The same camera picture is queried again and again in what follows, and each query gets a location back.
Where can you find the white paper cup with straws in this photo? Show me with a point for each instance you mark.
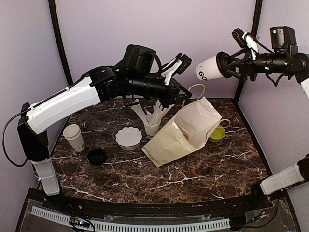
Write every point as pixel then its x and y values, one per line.
pixel 152 130

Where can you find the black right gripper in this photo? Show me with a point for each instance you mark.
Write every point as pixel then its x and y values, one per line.
pixel 248 60

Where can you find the brown paper takeout bag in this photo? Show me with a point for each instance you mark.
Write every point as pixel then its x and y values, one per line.
pixel 186 132

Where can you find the lime green bowl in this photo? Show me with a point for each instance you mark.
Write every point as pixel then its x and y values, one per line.
pixel 217 135

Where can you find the stack of black lids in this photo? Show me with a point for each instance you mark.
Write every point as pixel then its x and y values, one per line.
pixel 97 157

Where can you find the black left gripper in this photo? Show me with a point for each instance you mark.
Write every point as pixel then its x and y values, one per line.
pixel 173 94

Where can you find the wrapped white straw bundle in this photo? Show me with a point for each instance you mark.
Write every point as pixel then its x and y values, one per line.
pixel 148 118

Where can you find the black left frame post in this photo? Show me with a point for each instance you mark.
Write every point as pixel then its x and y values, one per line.
pixel 59 41

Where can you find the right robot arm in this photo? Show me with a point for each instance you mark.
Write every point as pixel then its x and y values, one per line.
pixel 273 97

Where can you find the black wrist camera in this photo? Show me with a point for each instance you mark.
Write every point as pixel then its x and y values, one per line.
pixel 139 58
pixel 283 40

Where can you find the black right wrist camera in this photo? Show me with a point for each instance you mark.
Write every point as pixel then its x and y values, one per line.
pixel 283 40

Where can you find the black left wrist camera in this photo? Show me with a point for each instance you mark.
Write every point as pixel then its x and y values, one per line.
pixel 139 58

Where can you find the white scalloped bowl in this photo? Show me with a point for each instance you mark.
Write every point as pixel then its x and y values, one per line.
pixel 128 138

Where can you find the stack of white paper cups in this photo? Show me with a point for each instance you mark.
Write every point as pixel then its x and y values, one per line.
pixel 72 133

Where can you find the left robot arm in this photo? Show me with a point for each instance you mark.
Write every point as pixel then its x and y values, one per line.
pixel 98 85

